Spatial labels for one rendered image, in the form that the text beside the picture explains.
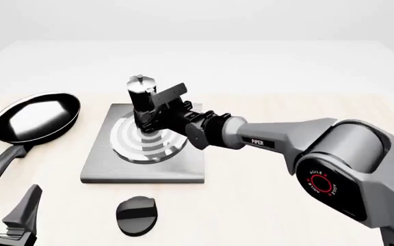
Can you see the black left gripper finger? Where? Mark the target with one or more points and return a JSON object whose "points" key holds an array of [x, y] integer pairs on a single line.
{"points": [[24, 207]]}

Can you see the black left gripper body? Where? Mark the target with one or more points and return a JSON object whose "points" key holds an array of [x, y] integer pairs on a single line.
{"points": [[5, 237]]}

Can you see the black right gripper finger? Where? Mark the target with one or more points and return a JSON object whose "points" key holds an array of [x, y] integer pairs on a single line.
{"points": [[148, 123]]}

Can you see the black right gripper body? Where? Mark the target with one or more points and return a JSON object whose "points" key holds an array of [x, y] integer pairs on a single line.
{"points": [[173, 115]]}

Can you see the silver and black moka pot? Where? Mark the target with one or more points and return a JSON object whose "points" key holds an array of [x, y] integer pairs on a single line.
{"points": [[140, 98]]}

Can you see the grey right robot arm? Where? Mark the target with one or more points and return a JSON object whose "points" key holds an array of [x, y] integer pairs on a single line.
{"points": [[320, 146]]}

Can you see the grey stove plate with rings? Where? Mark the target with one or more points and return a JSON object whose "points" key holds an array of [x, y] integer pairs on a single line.
{"points": [[115, 166]]}

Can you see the round black stove knob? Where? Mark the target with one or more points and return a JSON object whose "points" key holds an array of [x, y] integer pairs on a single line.
{"points": [[137, 217]]}

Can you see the small flat plate on stalk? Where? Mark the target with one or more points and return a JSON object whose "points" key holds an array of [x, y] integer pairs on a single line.
{"points": [[169, 93]]}

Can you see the black frying pan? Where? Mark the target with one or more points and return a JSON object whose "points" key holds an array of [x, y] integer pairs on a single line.
{"points": [[58, 112]]}

